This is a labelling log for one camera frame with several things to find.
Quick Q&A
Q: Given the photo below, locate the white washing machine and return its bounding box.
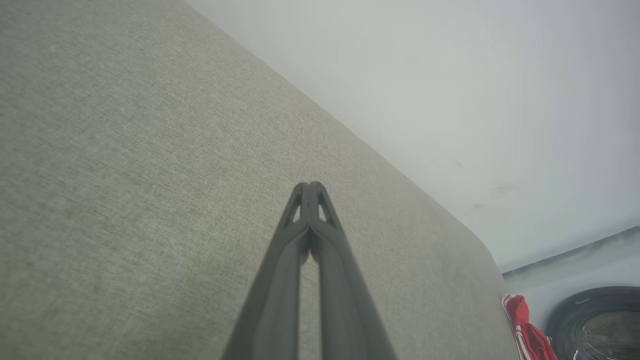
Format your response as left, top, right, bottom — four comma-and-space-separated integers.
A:
502, 226, 640, 360

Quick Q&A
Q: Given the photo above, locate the red basketball jersey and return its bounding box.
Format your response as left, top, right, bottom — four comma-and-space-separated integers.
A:
501, 293, 560, 360

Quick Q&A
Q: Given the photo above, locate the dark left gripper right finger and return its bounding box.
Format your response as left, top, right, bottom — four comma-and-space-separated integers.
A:
309, 181, 399, 360

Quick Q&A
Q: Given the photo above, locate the grey-beige fabric sofa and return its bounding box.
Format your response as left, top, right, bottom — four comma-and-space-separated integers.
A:
0, 0, 522, 360

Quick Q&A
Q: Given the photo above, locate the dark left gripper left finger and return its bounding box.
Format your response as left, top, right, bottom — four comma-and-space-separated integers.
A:
222, 182, 312, 360

